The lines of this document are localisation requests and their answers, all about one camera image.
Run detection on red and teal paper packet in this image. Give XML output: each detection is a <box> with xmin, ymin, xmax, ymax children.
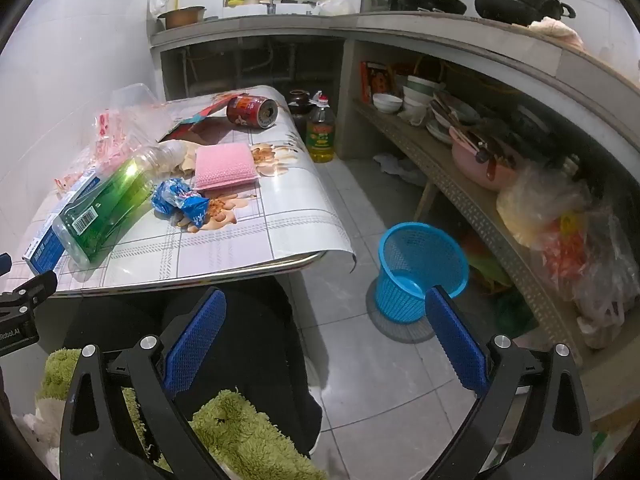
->
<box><xmin>160</xmin><ymin>92</ymin><xmax>241</xmax><ymax>143</ymax></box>

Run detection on perforated grey shelf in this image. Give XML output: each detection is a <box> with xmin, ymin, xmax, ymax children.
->
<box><xmin>352</xmin><ymin>97</ymin><xmax>601</xmax><ymax>376</ymax></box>

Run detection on green fuzzy garment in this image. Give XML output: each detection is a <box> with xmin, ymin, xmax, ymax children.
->
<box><xmin>35</xmin><ymin>347</ymin><xmax>326</xmax><ymax>480</ymax></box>

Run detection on blue mesh wastebasket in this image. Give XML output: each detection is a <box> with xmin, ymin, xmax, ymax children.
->
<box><xmin>377</xmin><ymin>222</ymin><xmax>471</xmax><ymax>324</ymax></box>

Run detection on green plastic bag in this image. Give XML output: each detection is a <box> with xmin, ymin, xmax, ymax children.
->
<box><xmin>460</xmin><ymin>240</ymin><xmax>531</xmax><ymax>341</ymax></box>

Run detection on clear plastic bag red contents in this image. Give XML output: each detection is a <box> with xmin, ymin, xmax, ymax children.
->
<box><xmin>540</xmin><ymin>210</ymin><xmax>640</xmax><ymax>348</ymax></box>

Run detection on white fluffy cloth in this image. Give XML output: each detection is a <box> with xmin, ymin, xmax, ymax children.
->
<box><xmin>12</xmin><ymin>400</ymin><xmax>63</xmax><ymax>461</ymax></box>

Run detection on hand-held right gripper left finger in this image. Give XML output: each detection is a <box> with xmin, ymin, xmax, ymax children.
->
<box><xmin>59</xmin><ymin>287</ymin><xmax>236</xmax><ymax>480</ymax></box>

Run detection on white rag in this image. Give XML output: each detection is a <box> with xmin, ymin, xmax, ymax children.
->
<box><xmin>372</xmin><ymin>152</ymin><xmax>426</xmax><ymax>186</ymax></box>

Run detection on clear red-printed plastic bag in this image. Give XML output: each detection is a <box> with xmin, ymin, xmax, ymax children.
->
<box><xmin>55</xmin><ymin>84</ymin><xmax>176</xmax><ymax>193</ymax></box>

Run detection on beige cloth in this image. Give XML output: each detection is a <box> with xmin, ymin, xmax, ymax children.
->
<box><xmin>172</xmin><ymin>140</ymin><xmax>202</xmax><ymax>178</ymax></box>

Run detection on green plastic bottle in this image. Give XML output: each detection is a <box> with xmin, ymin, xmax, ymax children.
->
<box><xmin>52</xmin><ymin>140</ymin><xmax>188</xmax><ymax>266</ymax></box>

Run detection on brown bowl on counter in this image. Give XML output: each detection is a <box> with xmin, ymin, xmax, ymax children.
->
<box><xmin>157</xmin><ymin>6</ymin><xmax>207</xmax><ymax>30</ymax></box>

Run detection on stack of white bowls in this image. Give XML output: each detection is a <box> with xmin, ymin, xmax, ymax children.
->
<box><xmin>402</xmin><ymin>75</ymin><xmax>441</xmax><ymax>111</ymax></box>

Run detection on white bowl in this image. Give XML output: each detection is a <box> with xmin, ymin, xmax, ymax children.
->
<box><xmin>372</xmin><ymin>92</ymin><xmax>403</xmax><ymax>114</ymax></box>

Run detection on stack of plates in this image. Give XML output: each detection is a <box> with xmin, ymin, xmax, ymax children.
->
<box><xmin>425</xmin><ymin>92</ymin><xmax>501</xmax><ymax>146</ymax></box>

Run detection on blue and white carton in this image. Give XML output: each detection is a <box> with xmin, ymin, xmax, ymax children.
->
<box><xmin>22</xmin><ymin>167</ymin><xmax>108</xmax><ymax>276</ymax></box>

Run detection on pink sponge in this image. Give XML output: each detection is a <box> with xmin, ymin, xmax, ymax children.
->
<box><xmin>194</xmin><ymin>142</ymin><xmax>260</xmax><ymax>192</ymax></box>

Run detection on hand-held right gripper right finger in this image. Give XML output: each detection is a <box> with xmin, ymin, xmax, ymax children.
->
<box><xmin>424</xmin><ymin>285</ymin><xmax>608</xmax><ymax>480</ymax></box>

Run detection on blue snack wrapper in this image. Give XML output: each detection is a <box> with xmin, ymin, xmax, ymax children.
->
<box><xmin>151</xmin><ymin>177</ymin><xmax>211</xmax><ymax>233</ymax></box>

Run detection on red box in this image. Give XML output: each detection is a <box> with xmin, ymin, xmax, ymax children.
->
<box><xmin>360</xmin><ymin>61</ymin><xmax>396</xmax><ymax>106</ymax></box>

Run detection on white container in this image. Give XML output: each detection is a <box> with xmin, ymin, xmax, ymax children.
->
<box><xmin>315</xmin><ymin>0</ymin><xmax>356</xmax><ymax>17</ymax></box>

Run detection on red drink can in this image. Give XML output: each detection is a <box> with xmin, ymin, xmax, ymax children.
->
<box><xmin>226</xmin><ymin>95</ymin><xmax>279</xmax><ymax>131</ymax></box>

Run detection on pink cloth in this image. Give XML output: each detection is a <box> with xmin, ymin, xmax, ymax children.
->
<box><xmin>529</xmin><ymin>16</ymin><xmax>586</xmax><ymax>51</ymax></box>

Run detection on floral tablecloth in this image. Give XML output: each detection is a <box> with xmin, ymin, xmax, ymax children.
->
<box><xmin>22</xmin><ymin>85</ymin><xmax>357</xmax><ymax>297</ymax></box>

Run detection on pink basin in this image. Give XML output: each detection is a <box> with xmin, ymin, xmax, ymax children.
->
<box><xmin>450</xmin><ymin>127</ymin><xmax>526</xmax><ymax>192</ymax></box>

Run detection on dark ceramic jar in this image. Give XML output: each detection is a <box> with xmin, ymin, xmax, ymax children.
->
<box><xmin>287</xmin><ymin>89</ymin><xmax>313</xmax><ymax>133</ymax></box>

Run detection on cooking oil bottle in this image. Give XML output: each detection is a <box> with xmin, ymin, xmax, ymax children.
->
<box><xmin>306</xmin><ymin>91</ymin><xmax>337</xmax><ymax>164</ymax></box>

